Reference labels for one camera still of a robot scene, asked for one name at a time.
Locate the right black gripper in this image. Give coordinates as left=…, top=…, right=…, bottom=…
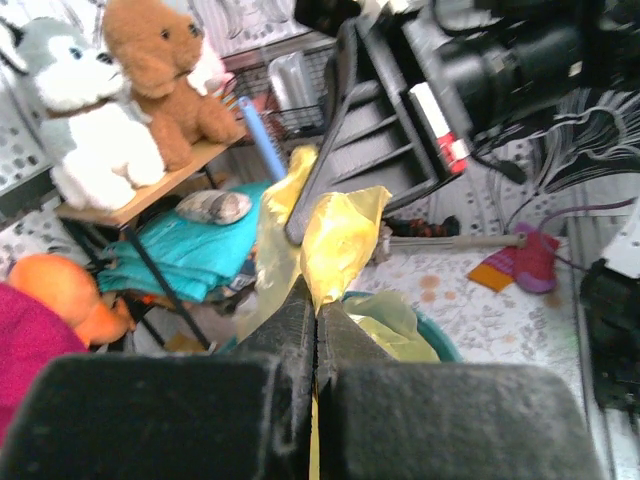
left=329, top=1, right=585, bottom=210

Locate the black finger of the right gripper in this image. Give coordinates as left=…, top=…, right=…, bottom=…
left=285, top=22, right=358, bottom=246

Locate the blue plastic trash bin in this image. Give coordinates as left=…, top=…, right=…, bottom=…
left=342, top=291, right=463, bottom=363

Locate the orange plush toy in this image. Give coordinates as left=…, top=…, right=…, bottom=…
left=7, top=254, right=136, bottom=346

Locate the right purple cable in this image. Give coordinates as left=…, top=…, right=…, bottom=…
left=537, top=197, right=636, bottom=274

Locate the yellow plastic trash bag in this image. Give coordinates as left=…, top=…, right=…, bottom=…
left=236, top=145, right=440, bottom=362

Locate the black wire basket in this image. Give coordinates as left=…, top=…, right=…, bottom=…
left=219, top=34, right=333, bottom=146

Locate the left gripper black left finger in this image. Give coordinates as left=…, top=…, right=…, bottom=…
left=1, top=279, right=315, bottom=479

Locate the silver pouch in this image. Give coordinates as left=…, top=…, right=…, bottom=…
left=268, top=51, right=309, bottom=110

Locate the teal folded cloth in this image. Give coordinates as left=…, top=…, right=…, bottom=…
left=98, top=182, right=269, bottom=302

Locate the black butterfly toy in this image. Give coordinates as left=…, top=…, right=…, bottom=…
left=384, top=216, right=461, bottom=238

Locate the brown plush dog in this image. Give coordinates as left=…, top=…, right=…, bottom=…
left=102, top=0, right=245, bottom=171

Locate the wooden shelf board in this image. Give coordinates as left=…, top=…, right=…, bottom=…
left=54, top=129, right=251, bottom=231

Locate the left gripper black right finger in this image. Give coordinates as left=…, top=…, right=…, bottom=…
left=316, top=303, right=603, bottom=479

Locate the white plush dog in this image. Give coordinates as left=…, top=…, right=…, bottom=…
left=1, top=17, right=165, bottom=211

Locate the grey striped plush fish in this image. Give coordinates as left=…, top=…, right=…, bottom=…
left=175, top=189, right=253, bottom=225

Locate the purple orange sock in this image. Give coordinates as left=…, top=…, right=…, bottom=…
left=467, top=222, right=560, bottom=294

